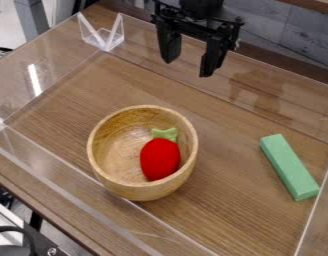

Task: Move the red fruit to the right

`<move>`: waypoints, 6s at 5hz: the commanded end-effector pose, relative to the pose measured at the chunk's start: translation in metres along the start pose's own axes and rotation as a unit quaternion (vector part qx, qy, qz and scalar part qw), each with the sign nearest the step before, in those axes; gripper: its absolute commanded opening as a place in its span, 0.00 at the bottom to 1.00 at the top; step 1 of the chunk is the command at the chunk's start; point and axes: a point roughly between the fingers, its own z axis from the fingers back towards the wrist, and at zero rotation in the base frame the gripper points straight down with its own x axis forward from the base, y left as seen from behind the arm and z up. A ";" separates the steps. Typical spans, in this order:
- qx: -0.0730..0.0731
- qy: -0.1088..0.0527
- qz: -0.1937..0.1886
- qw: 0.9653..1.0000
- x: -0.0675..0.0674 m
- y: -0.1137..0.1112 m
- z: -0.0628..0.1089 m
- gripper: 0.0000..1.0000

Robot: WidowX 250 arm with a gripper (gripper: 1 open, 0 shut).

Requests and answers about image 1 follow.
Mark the clear acrylic corner bracket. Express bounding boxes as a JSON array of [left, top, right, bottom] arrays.
[[77, 12, 125, 52]]

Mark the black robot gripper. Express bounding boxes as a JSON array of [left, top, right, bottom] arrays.
[[150, 0, 244, 77]]

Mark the clear acrylic enclosure wall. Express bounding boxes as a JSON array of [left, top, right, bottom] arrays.
[[0, 18, 328, 256]]

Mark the wooden bowl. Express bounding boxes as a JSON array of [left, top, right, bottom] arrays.
[[86, 105, 198, 201]]

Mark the black cable on floor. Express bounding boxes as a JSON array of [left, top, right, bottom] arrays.
[[0, 225, 30, 256]]

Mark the green rectangular block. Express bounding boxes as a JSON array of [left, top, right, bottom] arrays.
[[260, 134, 320, 202]]

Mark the red plush strawberry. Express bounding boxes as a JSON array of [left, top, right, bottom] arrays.
[[139, 128, 181, 181]]

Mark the black metal clamp base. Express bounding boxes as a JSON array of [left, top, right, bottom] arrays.
[[21, 223, 70, 256]]

